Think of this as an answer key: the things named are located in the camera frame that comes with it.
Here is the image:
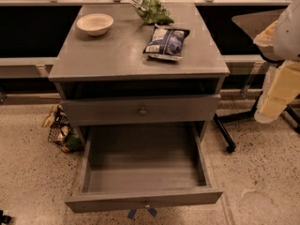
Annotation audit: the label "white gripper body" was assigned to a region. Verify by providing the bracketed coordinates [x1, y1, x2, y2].
[253, 21, 282, 62]

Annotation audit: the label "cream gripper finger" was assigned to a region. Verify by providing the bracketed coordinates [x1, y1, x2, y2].
[254, 67, 278, 124]
[259, 60, 300, 118]

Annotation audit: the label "green jalapeno chip bag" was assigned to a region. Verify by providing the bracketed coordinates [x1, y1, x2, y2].
[130, 0, 174, 24]

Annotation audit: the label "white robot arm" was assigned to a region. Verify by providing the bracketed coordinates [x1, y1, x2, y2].
[253, 0, 300, 124]

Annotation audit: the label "closed grey upper drawer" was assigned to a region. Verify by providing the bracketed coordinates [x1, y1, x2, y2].
[62, 95, 220, 127]

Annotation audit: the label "blue chip bag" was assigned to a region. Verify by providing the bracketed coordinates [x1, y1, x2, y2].
[142, 24, 190, 61]

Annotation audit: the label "grey wooden drawer cabinet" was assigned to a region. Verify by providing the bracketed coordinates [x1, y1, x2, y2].
[50, 3, 229, 143]

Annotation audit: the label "open grey bottom drawer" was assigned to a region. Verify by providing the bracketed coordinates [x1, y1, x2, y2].
[66, 123, 222, 213]

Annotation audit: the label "black stand with tray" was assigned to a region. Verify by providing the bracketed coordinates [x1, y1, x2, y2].
[214, 9, 299, 153]

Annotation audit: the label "blue tape strips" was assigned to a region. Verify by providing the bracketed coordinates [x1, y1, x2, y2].
[127, 208, 158, 220]

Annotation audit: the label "white ceramic bowl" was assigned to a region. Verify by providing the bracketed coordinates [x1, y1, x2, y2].
[76, 13, 113, 37]

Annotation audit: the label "black object floor corner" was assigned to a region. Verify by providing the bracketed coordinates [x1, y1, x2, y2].
[0, 210, 12, 225]

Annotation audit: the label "wire basket with snacks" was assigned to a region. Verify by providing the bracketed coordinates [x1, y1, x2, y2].
[42, 105, 84, 153]

